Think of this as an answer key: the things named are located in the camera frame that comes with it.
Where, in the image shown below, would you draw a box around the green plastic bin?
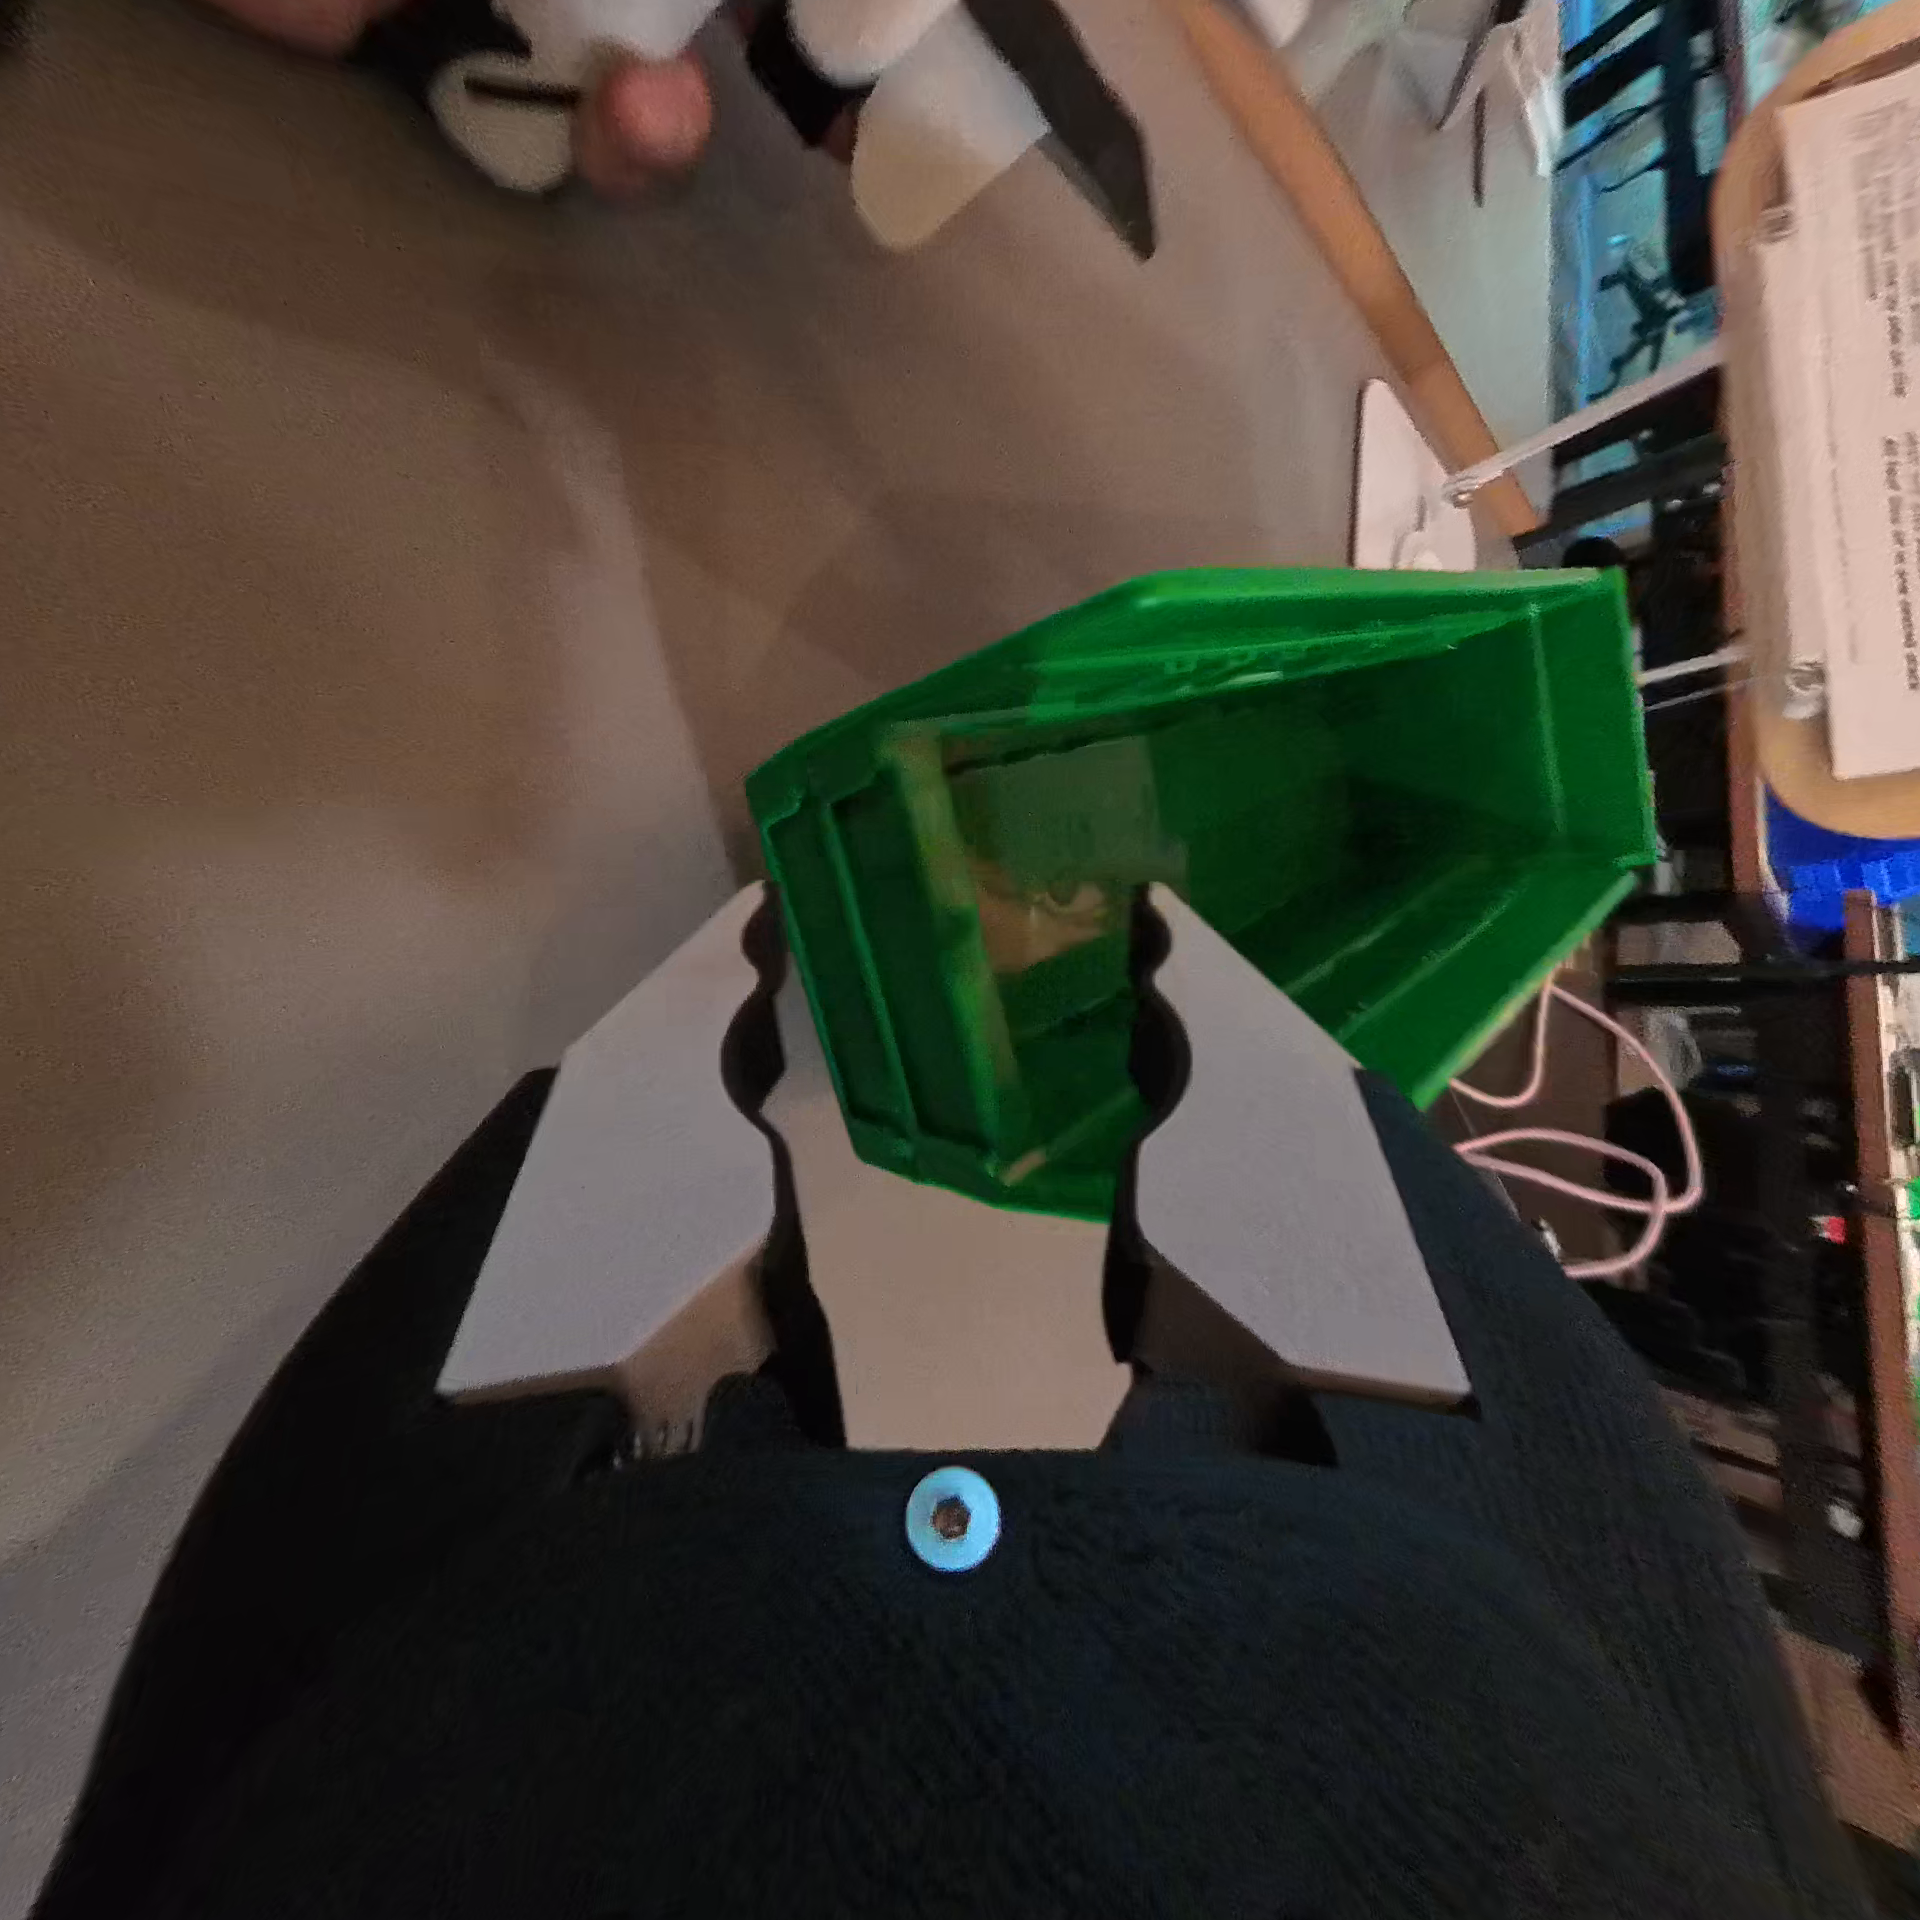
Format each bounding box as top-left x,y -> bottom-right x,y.
817,630 -> 1653,1190
743,567 -> 1659,1225
883,592 -> 1653,1203

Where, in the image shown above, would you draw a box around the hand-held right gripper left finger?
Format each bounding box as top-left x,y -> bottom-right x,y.
432,879 -> 804,1419

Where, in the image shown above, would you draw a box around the blue plastic bin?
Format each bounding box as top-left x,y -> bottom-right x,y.
1764,787 -> 1920,946

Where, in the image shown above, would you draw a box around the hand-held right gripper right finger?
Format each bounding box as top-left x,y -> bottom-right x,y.
1101,883 -> 1474,1425

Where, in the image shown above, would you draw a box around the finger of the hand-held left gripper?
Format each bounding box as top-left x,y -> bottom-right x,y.
845,29 -> 1054,250
961,0 -> 1160,260

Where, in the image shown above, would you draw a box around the pink cable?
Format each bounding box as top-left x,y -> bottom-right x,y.
1446,976 -> 1707,1279

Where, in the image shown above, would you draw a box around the person's left hand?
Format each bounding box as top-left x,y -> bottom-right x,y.
576,53 -> 715,198

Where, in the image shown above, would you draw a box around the brown wooden table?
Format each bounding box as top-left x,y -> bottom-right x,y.
1722,886 -> 1920,1856

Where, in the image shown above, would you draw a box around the white instruction sheet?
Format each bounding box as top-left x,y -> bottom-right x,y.
1752,58 -> 1920,780

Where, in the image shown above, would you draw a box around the grey table with wooden edge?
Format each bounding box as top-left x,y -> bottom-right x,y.
1168,0 -> 1569,539

